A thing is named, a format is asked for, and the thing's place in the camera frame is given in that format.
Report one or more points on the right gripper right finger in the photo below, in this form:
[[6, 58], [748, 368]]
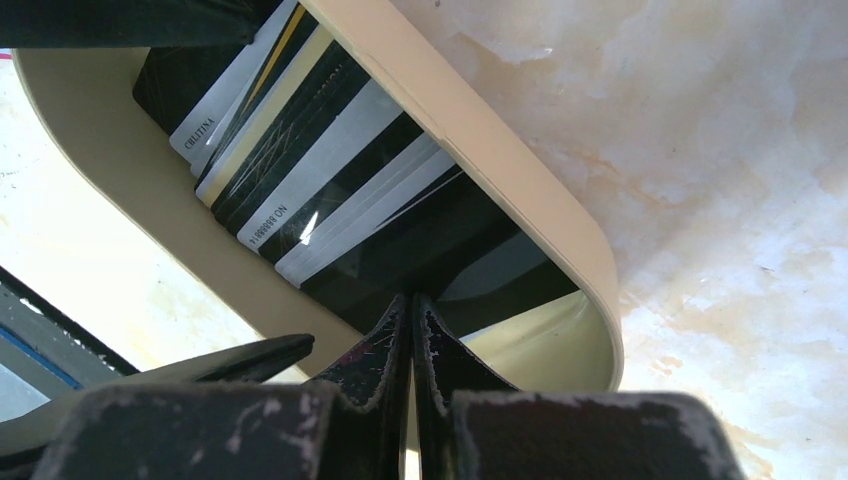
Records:
[[474, 424]]

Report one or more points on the black card gold edge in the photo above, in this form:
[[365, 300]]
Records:
[[221, 132]]

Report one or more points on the black striped card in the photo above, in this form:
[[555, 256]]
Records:
[[333, 135]]

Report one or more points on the black card with chip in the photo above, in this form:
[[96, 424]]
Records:
[[173, 80]]

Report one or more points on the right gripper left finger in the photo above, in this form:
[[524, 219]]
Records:
[[348, 422]]

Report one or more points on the black card white edge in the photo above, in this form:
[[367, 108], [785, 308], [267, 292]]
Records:
[[421, 225]]

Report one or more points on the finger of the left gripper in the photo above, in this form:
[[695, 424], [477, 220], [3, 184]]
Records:
[[24, 438], [131, 23]]

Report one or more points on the beige oval card tray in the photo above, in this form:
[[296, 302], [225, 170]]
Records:
[[81, 96]]

